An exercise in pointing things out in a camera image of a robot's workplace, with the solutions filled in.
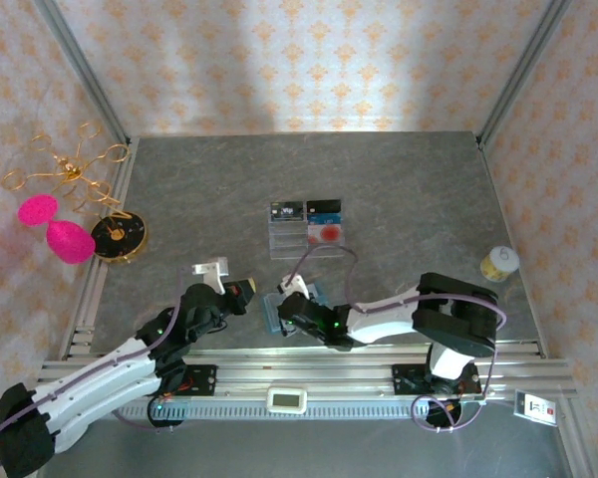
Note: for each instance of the blue leather card holder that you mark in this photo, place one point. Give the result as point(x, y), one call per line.
point(271, 313)

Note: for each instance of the large pink egg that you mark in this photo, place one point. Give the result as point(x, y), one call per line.
point(71, 242)

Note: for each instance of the small pink egg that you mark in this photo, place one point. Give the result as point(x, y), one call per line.
point(38, 210)

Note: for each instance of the white card with red circles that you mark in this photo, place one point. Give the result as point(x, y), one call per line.
point(329, 233)

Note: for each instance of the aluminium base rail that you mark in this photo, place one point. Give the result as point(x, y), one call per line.
point(329, 368)

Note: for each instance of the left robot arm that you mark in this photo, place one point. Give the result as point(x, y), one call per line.
point(94, 383)

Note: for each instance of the aluminium table edge rail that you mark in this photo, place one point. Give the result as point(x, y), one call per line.
point(90, 294)

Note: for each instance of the plain black card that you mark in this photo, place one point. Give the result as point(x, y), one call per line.
point(324, 205)

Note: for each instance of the blue card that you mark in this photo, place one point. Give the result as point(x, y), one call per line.
point(324, 218)

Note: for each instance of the clear acrylic card stand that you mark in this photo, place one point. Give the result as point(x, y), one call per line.
point(286, 239)

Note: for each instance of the white digital timer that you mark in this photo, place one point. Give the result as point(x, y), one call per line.
point(286, 400)

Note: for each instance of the aluminium frame post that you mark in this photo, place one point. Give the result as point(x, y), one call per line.
point(525, 72)
point(82, 72)

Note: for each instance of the yellow jar with white lid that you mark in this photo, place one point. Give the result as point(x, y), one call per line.
point(500, 264)

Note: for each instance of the small white label box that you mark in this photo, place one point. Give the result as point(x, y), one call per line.
point(535, 408)

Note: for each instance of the black VIP card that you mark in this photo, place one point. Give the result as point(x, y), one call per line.
point(286, 211)

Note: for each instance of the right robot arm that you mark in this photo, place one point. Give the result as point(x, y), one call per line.
point(384, 321)

